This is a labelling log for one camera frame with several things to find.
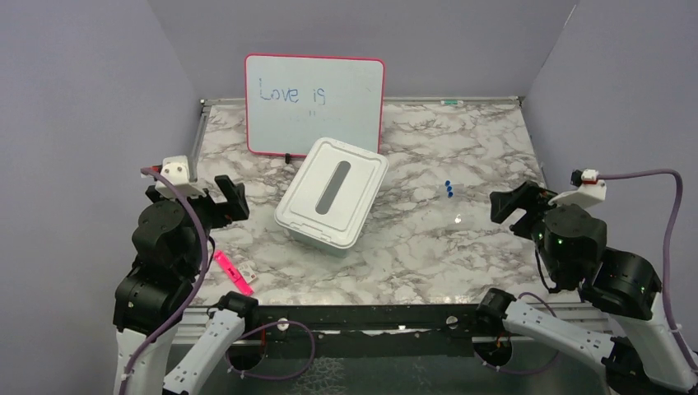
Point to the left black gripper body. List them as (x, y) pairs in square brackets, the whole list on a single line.
[(207, 211)]

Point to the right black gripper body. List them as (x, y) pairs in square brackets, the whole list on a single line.
[(530, 224)]

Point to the teal plastic bin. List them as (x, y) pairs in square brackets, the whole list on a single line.
[(324, 246)]

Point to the white bin lid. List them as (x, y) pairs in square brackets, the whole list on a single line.
[(333, 191)]

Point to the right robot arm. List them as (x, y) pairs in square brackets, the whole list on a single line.
[(572, 246)]

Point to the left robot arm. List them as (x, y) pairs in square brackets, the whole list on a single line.
[(171, 241)]

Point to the pink highlighter marker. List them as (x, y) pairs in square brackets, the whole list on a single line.
[(241, 275)]

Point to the pink framed whiteboard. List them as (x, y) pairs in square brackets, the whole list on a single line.
[(291, 101)]

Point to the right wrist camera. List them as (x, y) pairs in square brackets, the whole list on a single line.
[(589, 190)]

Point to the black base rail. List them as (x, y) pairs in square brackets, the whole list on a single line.
[(366, 331)]

